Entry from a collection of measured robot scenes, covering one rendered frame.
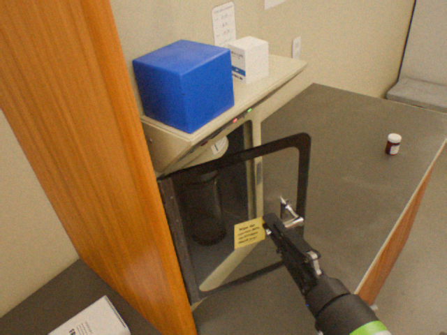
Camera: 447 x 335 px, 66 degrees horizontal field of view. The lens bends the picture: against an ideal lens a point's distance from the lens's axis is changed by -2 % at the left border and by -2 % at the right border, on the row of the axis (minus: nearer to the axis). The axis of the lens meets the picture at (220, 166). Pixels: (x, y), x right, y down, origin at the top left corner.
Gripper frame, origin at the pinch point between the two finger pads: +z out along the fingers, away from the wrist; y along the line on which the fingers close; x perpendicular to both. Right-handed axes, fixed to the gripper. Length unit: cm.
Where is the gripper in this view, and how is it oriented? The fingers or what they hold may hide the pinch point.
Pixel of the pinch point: (276, 229)
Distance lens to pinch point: 76.0
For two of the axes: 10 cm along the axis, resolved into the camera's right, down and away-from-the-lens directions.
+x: -9.2, 3.0, -2.5
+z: -3.8, -5.4, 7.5
